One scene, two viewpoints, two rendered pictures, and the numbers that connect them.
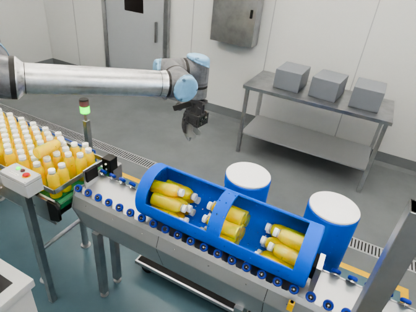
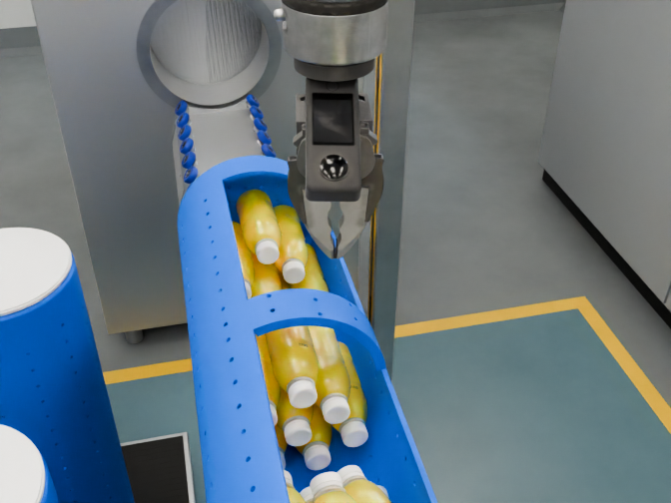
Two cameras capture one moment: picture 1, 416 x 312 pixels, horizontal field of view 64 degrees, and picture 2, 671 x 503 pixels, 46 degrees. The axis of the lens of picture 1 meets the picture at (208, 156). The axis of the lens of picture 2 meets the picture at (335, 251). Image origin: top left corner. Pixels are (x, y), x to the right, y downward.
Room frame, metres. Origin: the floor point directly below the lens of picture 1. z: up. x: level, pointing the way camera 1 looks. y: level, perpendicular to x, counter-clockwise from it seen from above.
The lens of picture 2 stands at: (1.67, 0.60, 1.95)
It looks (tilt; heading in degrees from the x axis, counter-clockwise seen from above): 36 degrees down; 233
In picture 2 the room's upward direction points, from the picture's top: straight up
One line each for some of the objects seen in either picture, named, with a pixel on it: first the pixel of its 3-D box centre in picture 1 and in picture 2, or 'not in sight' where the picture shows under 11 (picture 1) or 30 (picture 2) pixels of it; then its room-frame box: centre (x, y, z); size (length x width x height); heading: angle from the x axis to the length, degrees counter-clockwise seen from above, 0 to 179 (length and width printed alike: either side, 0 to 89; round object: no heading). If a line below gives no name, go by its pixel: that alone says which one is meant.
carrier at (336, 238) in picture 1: (314, 260); (47, 426); (1.47, -0.73, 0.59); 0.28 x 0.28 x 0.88
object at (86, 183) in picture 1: (91, 176); not in sight; (1.58, 0.68, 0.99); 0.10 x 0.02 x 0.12; 155
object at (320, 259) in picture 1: (314, 272); not in sight; (1.02, -0.53, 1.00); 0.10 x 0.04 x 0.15; 155
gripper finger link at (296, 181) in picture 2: not in sight; (312, 182); (1.30, 0.08, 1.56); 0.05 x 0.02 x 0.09; 145
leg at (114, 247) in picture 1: (114, 251); not in sight; (1.61, 0.59, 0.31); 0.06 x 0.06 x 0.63; 65
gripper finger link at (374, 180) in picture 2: (186, 122); (357, 181); (1.27, 0.10, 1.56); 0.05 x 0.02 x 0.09; 145
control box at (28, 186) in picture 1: (21, 179); not in sight; (1.40, 0.99, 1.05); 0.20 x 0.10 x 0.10; 65
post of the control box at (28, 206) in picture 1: (39, 251); not in sight; (1.40, 0.99, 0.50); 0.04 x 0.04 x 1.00; 65
